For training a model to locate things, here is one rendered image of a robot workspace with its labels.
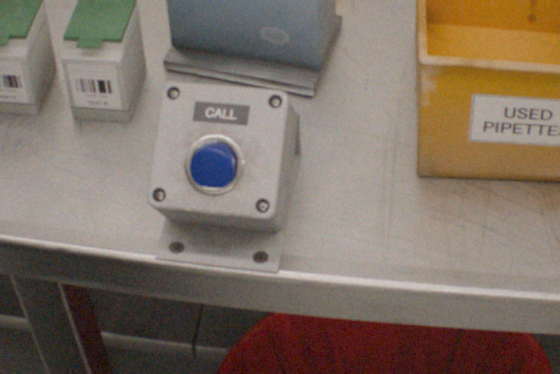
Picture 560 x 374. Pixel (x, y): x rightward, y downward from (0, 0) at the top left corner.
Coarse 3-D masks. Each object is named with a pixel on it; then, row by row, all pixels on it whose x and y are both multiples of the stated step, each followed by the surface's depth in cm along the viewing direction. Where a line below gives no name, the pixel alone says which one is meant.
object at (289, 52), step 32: (192, 0) 79; (224, 0) 78; (256, 0) 77; (288, 0) 77; (320, 0) 77; (192, 32) 81; (224, 32) 80; (256, 32) 80; (288, 32) 79; (320, 32) 78; (192, 64) 81; (224, 64) 81; (256, 64) 81; (288, 64) 81; (320, 64) 80
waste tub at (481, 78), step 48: (432, 0) 82; (480, 0) 81; (528, 0) 81; (432, 48) 82; (480, 48) 82; (528, 48) 82; (432, 96) 71; (480, 96) 70; (528, 96) 70; (432, 144) 74; (480, 144) 73; (528, 144) 73
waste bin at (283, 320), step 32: (288, 320) 123; (320, 320) 125; (352, 320) 126; (256, 352) 122; (288, 352) 125; (320, 352) 127; (352, 352) 127; (384, 352) 129; (416, 352) 129; (448, 352) 128; (480, 352) 126; (512, 352) 121; (544, 352) 117
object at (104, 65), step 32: (96, 0) 78; (128, 0) 77; (64, 32) 76; (96, 32) 76; (128, 32) 77; (64, 64) 77; (96, 64) 76; (128, 64) 78; (96, 96) 78; (128, 96) 79
